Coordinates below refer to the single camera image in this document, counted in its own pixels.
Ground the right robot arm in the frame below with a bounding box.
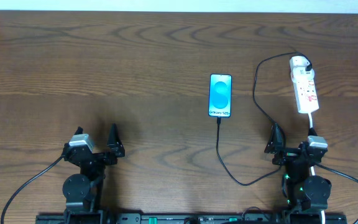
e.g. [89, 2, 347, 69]
[264, 123, 332, 223]

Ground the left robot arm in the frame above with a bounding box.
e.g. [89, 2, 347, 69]
[62, 124, 125, 223]

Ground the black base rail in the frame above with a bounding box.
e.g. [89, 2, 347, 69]
[35, 212, 347, 224]

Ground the white USB charger adapter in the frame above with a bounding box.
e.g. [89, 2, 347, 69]
[291, 67, 314, 83]

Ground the white power strip cord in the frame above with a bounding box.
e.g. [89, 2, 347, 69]
[308, 112, 326, 224]

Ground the white power strip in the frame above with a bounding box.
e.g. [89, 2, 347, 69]
[290, 56, 319, 114]

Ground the blue Samsung Galaxy smartphone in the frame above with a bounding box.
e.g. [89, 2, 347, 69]
[208, 73, 232, 118]

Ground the black USB charging cable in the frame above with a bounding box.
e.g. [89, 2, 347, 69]
[215, 51, 313, 187]

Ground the black left camera cable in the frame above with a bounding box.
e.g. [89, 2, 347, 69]
[0, 154, 65, 224]

